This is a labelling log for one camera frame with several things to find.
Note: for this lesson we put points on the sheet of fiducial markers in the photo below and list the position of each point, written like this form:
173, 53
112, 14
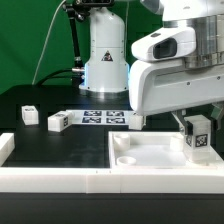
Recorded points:
101, 117

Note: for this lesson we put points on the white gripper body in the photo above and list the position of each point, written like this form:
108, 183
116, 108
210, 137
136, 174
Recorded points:
159, 81

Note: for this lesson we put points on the white square table top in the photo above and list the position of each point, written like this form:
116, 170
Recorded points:
155, 150

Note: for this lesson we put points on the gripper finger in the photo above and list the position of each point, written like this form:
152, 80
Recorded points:
218, 113
180, 119

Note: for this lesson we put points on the white U-shaped fence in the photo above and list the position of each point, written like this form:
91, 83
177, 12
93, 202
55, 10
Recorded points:
105, 180

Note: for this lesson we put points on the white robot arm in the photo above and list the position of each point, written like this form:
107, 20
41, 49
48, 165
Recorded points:
106, 71

